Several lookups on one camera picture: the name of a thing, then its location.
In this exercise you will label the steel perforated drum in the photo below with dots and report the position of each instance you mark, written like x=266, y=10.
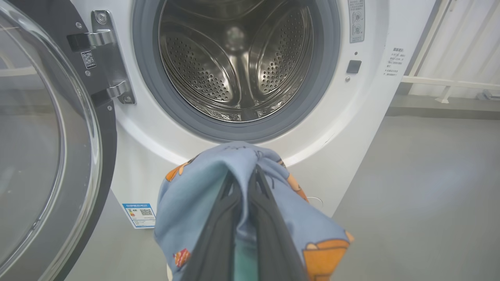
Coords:
x=234, y=66

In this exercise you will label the white front-load washing machine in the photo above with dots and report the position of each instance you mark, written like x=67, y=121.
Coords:
x=332, y=136

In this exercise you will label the grey rubber door gasket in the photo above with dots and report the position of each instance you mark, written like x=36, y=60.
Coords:
x=148, y=78

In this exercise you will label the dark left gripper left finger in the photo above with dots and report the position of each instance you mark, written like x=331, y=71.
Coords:
x=218, y=238

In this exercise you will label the printed text label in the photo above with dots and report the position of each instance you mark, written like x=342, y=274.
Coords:
x=395, y=62

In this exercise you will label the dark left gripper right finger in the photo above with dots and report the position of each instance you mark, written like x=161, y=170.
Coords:
x=273, y=242

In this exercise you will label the black glass washing machine door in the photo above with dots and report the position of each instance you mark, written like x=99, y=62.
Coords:
x=90, y=168

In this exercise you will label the small QR code sticker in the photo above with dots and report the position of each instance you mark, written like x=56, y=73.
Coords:
x=88, y=59

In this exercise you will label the blue cartoon print clothing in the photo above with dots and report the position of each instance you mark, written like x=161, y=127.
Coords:
x=195, y=195

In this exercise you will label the blue energy label sticker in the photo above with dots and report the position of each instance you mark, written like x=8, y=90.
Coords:
x=138, y=215

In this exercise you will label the metal door hinge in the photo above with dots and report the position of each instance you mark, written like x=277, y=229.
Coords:
x=113, y=58

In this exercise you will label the black door latch socket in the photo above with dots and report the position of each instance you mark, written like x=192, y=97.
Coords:
x=354, y=66

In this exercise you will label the grey warning sticker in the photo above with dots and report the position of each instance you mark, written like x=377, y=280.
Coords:
x=356, y=21

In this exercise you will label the white railing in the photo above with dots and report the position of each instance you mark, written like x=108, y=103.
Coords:
x=449, y=82

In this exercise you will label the round white filter cover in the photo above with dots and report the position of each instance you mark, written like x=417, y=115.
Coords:
x=317, y=201

